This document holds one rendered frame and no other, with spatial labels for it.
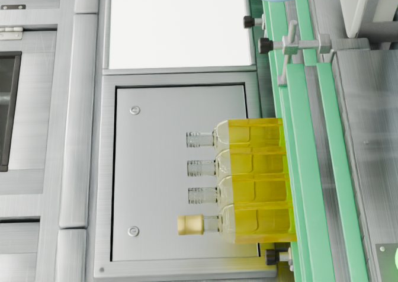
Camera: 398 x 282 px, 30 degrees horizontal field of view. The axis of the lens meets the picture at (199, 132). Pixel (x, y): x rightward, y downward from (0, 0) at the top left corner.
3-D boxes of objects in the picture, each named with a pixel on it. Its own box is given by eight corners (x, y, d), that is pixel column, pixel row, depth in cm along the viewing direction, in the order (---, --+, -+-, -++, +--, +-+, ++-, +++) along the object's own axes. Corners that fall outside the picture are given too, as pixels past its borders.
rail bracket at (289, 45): (320, 74, 141) (254, 76, 140) (333, 14, 127) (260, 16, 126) (321, 87, 139) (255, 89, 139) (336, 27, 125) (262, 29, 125)
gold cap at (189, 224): (202, 214, 130) (177, 215, 130) (202, 213, 126) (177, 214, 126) (203, 234, 129) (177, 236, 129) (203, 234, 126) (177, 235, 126)
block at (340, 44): (358, 67, 139) (321, 68, 139) (368, 34, 132) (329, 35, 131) (361, 82, 137) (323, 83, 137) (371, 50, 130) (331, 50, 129)
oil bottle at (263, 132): (323, 131, 142) (211, 135, 141) (327, 114, 137) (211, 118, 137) (327, 156, 139) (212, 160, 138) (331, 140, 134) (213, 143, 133)
